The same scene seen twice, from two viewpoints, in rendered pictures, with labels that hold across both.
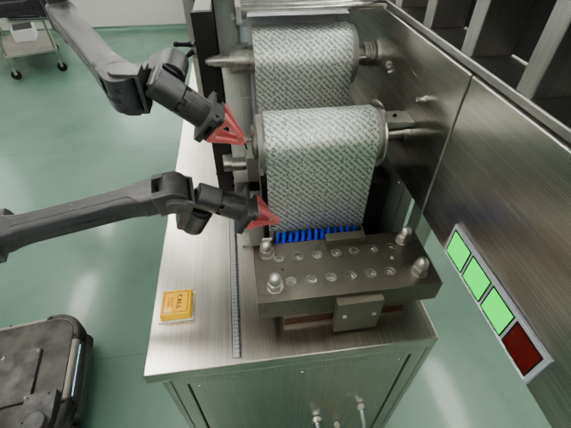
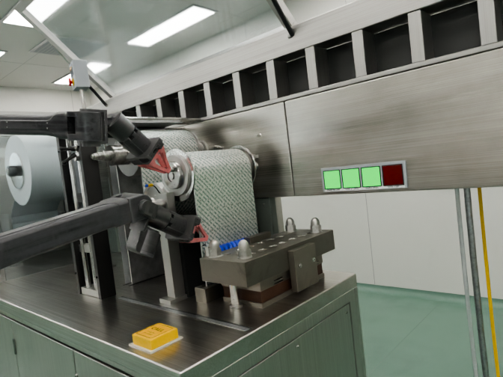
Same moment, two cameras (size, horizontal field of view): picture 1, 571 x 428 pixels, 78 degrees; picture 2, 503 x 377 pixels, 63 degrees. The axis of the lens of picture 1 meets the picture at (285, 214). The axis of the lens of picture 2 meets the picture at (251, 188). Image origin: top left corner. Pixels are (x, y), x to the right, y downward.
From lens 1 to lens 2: 82 cm
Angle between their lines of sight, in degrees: 54
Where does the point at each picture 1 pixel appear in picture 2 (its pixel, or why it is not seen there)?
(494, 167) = (322, 122)
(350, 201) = (247, 212)
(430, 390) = not seen: outside the picture
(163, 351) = (180, 357)
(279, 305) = (257, 263)
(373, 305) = (311, 249)
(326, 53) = (180, 140)
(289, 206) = (212, 221)
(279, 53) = not seen: hidden behind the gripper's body
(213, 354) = (227, 337)
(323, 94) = not seen: hidden behind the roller
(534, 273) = (370, 140)
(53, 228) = (40, 237)
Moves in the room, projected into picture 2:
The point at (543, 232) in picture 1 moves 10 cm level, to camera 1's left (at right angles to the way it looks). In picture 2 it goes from (360, 120) to (337, 121)
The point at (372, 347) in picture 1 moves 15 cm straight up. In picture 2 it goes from (328, 290) to (322, 235)
